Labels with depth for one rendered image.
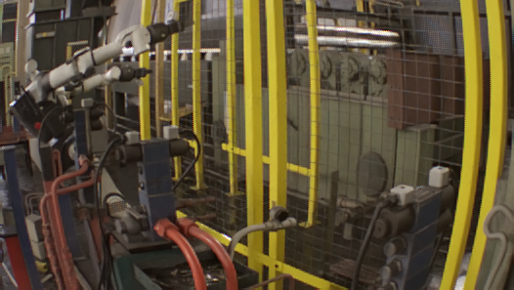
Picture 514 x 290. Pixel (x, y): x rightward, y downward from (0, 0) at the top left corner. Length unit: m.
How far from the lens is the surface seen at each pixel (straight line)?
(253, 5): 2.15
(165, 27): 2.06
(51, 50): 6.37
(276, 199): 2.10
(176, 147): 1.26
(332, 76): 4.34
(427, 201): 0.68
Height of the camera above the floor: 1.35
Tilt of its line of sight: 9 degrees down
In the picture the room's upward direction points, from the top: 1 degrees counter-clockwise
